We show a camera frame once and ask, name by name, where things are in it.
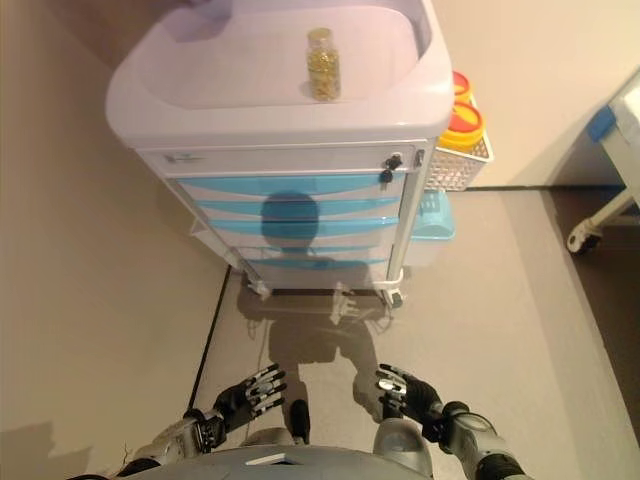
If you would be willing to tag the clear yellow capsule bottle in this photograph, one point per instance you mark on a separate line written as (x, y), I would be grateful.
(324, 70)

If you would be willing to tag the white medical cart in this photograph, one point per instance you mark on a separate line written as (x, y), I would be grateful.
(225, 75)

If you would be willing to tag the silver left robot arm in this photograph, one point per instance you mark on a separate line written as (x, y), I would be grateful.
(175, 440)

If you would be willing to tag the silver right robot leg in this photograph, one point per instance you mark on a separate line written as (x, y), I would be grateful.
(400, 442)

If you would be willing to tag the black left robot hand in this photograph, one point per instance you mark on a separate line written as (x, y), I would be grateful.
(240, 400)

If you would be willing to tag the metal cart side latch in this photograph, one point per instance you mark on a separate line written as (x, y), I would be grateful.
(419, 159)

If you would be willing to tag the blue-lid waste bin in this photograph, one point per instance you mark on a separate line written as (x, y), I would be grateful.
(432, 225)

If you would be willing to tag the yellow red-lid sharps container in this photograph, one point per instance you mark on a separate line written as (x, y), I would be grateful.
(462, 87)
(465, 122)

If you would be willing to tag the blue white cart drawer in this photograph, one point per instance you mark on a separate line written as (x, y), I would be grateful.
(370, 267)
(360, 207)
(360, 252)
(240, 189)
(360, 227)

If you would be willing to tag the grey cart caster wheel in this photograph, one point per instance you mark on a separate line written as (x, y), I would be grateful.
(397, 298)

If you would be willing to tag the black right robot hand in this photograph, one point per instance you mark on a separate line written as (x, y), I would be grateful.
(420, 397)

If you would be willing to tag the black cart keys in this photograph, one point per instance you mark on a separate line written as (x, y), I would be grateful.
(392, 162)

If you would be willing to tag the white perforated basket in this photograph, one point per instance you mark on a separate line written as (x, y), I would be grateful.
(452, 172)

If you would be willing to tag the white bed caster wheel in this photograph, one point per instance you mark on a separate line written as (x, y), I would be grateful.
(582, 242)

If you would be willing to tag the blue tape piece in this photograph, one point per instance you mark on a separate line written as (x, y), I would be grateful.
(605, 117)

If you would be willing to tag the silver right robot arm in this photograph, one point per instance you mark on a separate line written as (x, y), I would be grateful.
(475, 435)

